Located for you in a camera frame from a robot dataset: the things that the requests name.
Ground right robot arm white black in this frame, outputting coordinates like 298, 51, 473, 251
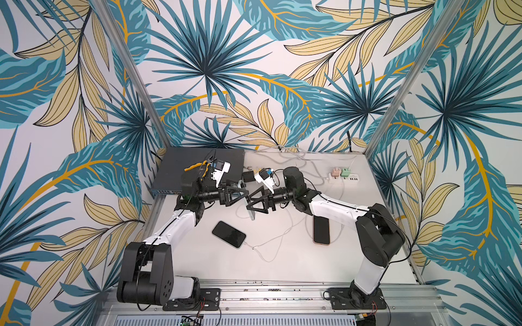
243, 167, 406, 297

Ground black phone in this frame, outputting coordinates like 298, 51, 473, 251
247, 209, 255, 221
212, 221, 246, 249

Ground green charger plug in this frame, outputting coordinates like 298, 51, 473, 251
341, 168, 352, 178

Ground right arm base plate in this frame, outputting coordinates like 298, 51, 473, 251
326, 287, 387, 311

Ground left aluminium corner post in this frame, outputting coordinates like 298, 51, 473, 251
91, 0, 171, 148

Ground dark grey network switch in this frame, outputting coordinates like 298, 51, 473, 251
150, 148, 245, 195

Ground aluminium corner post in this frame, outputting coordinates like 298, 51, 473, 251
364, 1, 464, 158
91, 0, 171, 148

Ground white power strip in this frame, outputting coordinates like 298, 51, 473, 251
327, 173, 360, 185

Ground pink charger plug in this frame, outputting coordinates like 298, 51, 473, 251
331, 167, 342, 178

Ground yellow black pliers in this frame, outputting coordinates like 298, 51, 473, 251
184, 156, 215, 172

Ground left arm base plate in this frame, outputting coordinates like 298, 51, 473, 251
163, 288, 222, 312

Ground aluminium front rail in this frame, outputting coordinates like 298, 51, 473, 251
95, 280, 452, 325

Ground grey power strip cord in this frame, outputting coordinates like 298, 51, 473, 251
244, 150, 333, 188

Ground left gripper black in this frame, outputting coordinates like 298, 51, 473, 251
196, 177, 248, 206

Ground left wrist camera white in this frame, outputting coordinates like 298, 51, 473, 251
212, 160, 231, 187

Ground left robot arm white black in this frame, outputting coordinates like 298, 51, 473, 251
116, 179, 248, 306

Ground right aluminium corner post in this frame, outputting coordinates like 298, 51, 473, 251
364, 1, 464, 158

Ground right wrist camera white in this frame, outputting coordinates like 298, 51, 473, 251
254, 168, 275, 194

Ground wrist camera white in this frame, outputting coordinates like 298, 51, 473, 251
254, 168, 275, 194
212, 160, 231, 187

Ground black power socket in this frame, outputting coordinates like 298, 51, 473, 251
243, 171, 258, 183

